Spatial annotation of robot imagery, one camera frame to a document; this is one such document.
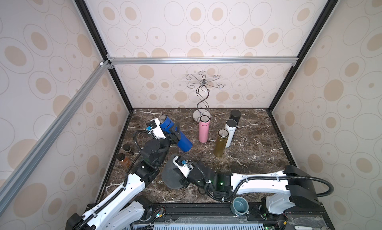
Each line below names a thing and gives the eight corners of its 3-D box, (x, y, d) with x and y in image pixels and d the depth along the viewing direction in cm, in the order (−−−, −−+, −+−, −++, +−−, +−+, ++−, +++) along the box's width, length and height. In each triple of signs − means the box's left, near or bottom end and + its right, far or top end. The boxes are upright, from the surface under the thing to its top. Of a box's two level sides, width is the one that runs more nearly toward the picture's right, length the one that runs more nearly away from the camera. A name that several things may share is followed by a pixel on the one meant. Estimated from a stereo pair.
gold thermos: (214, 157, 96) (218, 138, 79) (213, 148, 100) (217, 128, 83) (223, 157, 96) (229, 138, 79) (222, 148, 100) (228, 128, 83)
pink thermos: (198, 142, 102) (199, 122, 85) (198, 135, 106) (199, 115, 89) (207, 142, 102) (210, 122, 85) (207, 135, 106) (209, 115, 89)
